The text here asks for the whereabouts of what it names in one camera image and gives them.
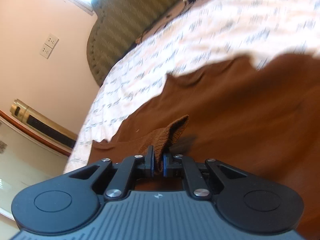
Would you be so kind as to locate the olive green padded headboard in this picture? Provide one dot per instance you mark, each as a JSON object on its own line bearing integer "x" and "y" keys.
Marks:
{"x": 119, "y": 23}

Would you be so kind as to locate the white script-print bed sheet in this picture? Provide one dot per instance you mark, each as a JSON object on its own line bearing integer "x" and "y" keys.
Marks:
{"x": 210, "y": 31}

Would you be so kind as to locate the gold and black heater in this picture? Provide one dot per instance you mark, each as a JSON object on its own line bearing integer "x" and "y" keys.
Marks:
{"x": 41, "y": 124}

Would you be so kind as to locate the brown knit garment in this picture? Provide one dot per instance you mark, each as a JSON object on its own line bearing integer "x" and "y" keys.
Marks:
{"x": 265, "y": 122}

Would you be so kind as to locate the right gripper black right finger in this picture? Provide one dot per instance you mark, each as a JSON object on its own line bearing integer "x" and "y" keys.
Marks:
{"x": 172, "y": 165}

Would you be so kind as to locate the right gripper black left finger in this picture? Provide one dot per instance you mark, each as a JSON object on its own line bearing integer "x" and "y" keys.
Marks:
{"x": 149, "y": 162}

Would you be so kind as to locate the white wall socket plate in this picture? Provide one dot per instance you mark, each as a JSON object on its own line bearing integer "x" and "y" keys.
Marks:
{"x": 48, "y": 46}

